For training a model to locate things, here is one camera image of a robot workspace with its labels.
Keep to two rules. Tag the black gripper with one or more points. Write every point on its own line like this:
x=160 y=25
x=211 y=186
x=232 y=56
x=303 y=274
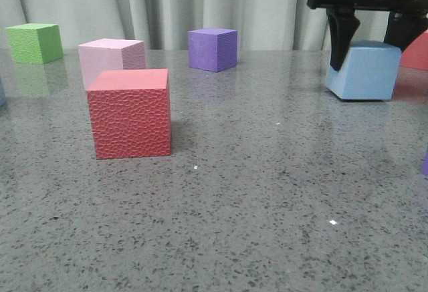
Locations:
x=403 y=28

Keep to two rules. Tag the red textured foam cube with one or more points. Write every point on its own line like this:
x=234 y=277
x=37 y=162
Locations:
x=130 y=113

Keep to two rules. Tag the light blue foam cube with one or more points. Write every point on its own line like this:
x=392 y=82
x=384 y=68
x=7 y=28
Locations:
x=369 y=72

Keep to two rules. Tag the red foam cube right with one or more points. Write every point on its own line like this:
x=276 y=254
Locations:
x=415 y=55

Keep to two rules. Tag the pink foam cube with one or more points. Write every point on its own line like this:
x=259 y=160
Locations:
x=106 y=54

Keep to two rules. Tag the purple foam cube right edge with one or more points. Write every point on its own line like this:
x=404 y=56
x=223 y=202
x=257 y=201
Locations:
x=424 y=168

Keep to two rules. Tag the purple foam cube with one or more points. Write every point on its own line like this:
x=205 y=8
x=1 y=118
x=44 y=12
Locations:
x=213 y=49

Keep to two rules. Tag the grey curtain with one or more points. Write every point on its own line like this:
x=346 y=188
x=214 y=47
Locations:
x=164 y=24

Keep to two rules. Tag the green foam cube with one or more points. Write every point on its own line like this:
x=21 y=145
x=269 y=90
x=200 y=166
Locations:
x=35 y=43

